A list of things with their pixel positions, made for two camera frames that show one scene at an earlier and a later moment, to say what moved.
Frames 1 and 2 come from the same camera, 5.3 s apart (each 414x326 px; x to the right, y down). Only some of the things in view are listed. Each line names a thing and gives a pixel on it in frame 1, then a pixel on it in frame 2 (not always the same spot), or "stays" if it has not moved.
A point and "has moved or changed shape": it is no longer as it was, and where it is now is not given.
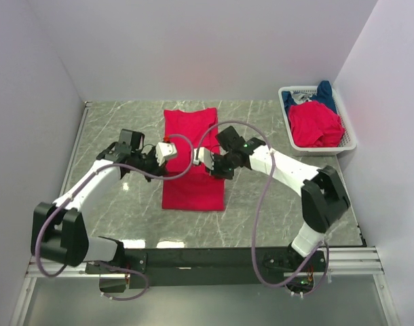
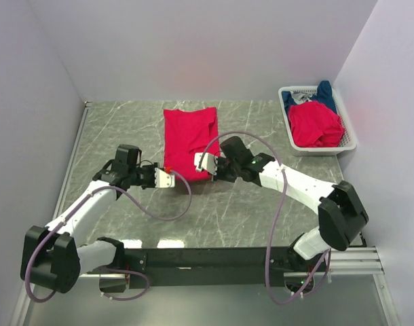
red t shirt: [186, 186] has moved or changed shape
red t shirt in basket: [315, 124] stays
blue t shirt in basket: [323, 94] stays
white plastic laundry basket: [349, 140] stays
